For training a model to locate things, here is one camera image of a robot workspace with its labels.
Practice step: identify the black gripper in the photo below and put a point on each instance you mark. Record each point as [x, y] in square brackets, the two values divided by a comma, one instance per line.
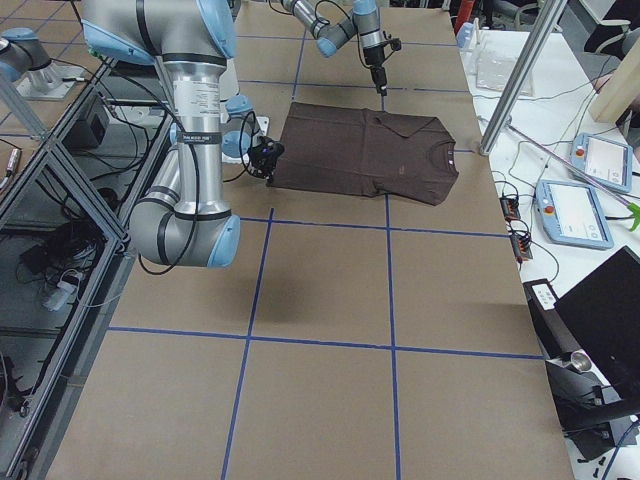
[261, 161]
[373, 56]

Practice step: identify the dark brown t-shirt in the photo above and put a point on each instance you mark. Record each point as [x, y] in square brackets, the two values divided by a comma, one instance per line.
[365, 152]

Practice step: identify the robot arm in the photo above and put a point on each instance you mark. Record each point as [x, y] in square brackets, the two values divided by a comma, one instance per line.
[362, 22]
[183, 219]

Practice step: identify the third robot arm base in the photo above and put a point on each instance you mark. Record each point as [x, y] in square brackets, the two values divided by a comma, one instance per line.
[27, 65]

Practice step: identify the red cylinder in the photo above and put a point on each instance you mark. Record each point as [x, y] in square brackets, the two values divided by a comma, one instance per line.
[464, 13]

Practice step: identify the clear plastic bag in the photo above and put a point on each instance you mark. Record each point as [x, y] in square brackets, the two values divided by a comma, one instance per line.
[493, 70]

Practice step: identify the black power adapter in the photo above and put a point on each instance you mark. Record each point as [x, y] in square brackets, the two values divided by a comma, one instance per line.
[90, 127]

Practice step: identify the near teach pendant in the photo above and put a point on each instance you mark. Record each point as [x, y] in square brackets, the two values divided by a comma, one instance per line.
[571, 215]

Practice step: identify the teach pendant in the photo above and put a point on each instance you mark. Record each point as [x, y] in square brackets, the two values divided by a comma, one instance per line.
[571, 215]
[608, 161]

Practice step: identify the far teach pendant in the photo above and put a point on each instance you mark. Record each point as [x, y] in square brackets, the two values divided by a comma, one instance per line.
[608, 161]

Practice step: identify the reacher grabber stick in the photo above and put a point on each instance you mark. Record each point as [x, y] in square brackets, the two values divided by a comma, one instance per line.
[632, 207]

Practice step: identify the black labelled box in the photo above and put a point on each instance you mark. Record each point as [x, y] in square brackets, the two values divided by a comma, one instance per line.
[553, 334]

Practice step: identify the black laptop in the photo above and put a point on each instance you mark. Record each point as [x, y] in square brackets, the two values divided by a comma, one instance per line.
[602, 313]

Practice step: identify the metal cup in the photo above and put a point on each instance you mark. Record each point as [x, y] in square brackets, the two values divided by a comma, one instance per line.
[576, 361]

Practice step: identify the black monitor stand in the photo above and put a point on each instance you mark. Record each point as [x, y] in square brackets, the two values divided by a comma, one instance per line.
[593, 416]

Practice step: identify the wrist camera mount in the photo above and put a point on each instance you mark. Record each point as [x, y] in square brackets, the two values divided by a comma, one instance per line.
[265, 142]
[394, 43]

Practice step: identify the aluminium frame post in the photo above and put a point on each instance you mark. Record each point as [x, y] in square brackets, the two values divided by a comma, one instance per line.
[548, 16]

